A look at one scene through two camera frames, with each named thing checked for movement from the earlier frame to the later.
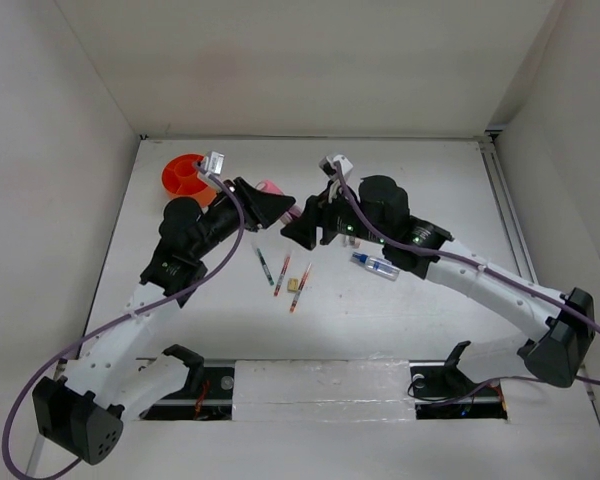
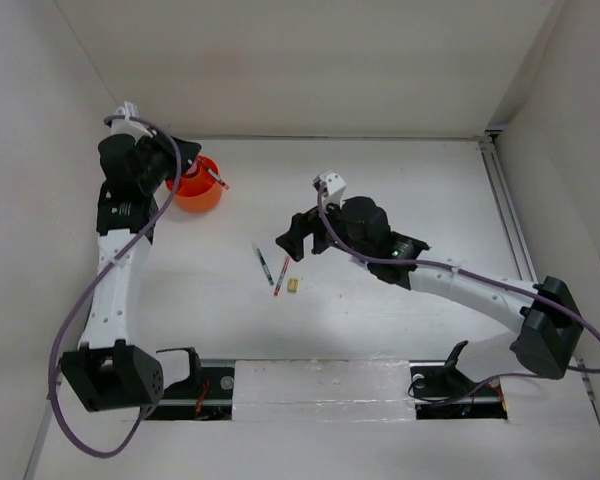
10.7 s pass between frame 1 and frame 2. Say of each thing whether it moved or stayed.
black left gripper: moved
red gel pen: stayed
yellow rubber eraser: stayed
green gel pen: stayed
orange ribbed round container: stayed
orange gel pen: moved
